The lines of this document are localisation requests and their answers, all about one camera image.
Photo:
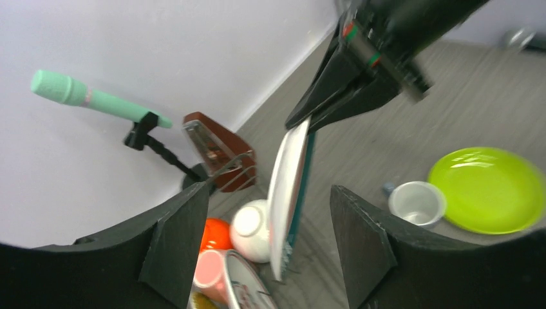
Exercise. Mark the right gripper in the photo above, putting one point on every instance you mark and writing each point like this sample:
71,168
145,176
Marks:
384,37

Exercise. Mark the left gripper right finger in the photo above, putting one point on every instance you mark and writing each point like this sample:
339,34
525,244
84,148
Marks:
390,263

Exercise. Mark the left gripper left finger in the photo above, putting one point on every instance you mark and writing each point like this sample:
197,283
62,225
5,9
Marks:
147,261

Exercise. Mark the white printed round plate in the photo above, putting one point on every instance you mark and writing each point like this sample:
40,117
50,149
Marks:
244,288

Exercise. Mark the small grey patterned mug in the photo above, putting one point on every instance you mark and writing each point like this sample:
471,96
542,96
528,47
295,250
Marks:
419,203

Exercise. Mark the brown metronome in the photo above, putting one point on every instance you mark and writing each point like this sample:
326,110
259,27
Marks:
215,144

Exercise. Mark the lime green plate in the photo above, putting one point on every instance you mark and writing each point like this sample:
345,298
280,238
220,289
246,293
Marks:
490,190

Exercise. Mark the black handheld microphone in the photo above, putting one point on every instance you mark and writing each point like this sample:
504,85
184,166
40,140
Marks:
524,39

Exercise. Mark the black microphone stand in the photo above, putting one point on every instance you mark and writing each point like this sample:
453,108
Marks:
138,138

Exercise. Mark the orange bowl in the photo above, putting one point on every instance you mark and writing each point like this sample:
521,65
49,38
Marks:
216,235

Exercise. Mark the black wire dish rack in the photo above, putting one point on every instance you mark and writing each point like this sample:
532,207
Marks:
238,174

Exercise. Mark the woven bamboo plate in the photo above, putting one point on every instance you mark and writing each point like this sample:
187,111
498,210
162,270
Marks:
198,300

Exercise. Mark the pink mug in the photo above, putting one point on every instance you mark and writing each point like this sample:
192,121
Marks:
209,275

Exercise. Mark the white bowl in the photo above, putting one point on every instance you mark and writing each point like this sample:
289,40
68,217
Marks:
249,231

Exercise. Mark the mint green microphone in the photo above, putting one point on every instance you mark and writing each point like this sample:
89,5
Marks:
66,90

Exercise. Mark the green rimmed white plate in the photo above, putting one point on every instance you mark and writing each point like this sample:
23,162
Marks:
283,193

